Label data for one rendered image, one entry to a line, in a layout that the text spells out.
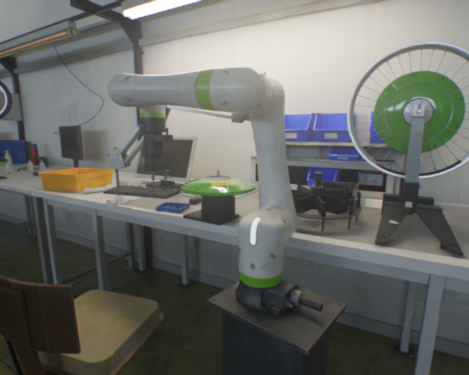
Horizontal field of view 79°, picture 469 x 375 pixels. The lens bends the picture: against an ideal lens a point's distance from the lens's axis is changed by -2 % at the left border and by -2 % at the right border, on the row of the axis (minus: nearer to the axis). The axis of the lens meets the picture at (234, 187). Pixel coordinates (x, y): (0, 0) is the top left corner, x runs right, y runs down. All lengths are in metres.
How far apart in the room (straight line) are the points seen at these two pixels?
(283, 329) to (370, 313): 1.47
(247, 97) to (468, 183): 1.46
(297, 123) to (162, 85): 1.24
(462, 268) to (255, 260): 0.58
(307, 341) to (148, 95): 0.79
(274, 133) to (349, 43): 1.18
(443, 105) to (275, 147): 0.68
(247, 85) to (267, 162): 0.27
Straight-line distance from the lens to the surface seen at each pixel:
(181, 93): 0.87
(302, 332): 0.81
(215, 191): 1.09
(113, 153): 1.61
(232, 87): 0.78
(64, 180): 2.12
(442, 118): 1.34
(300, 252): 1.15
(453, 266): 1.04
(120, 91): 1.02
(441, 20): 2.01
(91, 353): 1.10
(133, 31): 2.86
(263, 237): 0.79
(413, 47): 1.39
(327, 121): 1.95
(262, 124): 0.93
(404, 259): 1.03
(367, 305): 2.22
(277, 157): 0.93
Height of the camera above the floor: 1.28
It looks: 11 degrees down
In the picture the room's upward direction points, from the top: straight up
